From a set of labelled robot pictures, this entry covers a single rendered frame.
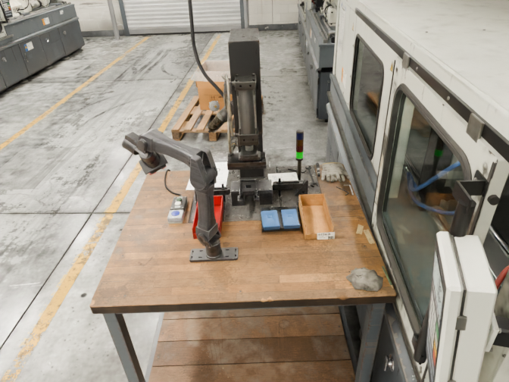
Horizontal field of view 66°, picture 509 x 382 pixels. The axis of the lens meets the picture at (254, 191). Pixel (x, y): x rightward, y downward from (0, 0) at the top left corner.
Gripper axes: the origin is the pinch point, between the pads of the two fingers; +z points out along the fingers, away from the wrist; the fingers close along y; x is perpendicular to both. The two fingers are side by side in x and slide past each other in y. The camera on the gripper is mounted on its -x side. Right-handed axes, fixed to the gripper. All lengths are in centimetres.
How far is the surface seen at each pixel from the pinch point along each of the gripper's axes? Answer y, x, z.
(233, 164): -30.4, 10.4, 10.8
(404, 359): -44, 112, -5
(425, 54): -90, 32, -54
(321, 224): -51, 54, 16
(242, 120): -41.4, -0.2, -3.4
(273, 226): -31, 45, 9
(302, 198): -52, 38, 22
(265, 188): -39, 25, 23
